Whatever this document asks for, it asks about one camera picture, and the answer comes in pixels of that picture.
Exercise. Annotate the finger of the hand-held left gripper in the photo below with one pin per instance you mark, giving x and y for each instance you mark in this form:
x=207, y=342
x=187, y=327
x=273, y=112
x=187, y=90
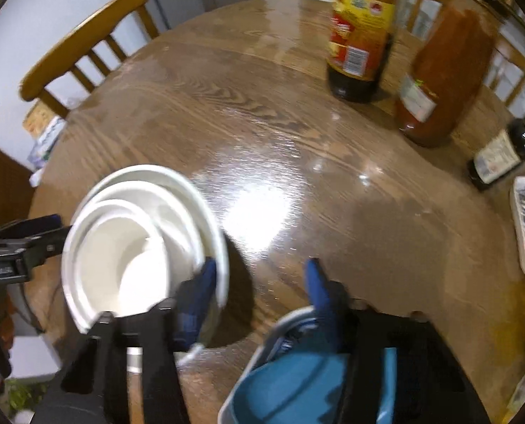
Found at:
x=28, y=227
x=45, y=247

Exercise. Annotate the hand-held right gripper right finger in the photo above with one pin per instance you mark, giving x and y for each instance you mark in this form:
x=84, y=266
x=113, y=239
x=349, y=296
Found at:
x=317, y=287

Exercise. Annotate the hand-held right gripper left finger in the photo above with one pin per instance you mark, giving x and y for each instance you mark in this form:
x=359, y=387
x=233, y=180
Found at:
x=198, y=291

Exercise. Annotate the white ramekin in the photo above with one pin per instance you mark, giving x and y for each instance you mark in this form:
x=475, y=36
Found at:
x=112, y=269

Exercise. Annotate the wide white bowl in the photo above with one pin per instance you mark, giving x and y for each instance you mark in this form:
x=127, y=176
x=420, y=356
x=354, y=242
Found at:
x=196, y=212

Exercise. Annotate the blue bowl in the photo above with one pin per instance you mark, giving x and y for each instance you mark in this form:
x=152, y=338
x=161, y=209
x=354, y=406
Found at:
x=289, y=388

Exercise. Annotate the pile of cardboard boxes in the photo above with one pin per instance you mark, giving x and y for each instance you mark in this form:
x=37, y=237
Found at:
x=45, y=137

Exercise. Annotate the dark soy sauce bottle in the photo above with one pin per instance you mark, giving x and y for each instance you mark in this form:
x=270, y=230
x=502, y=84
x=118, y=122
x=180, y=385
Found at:
x=496, y=159

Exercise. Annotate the orange sauce bottle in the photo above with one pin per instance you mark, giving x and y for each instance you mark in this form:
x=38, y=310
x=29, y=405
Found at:
x=448, y=75

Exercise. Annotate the yellow cap oil bottle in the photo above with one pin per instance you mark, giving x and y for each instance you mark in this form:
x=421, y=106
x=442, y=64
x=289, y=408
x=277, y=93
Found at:
x=359, y=31

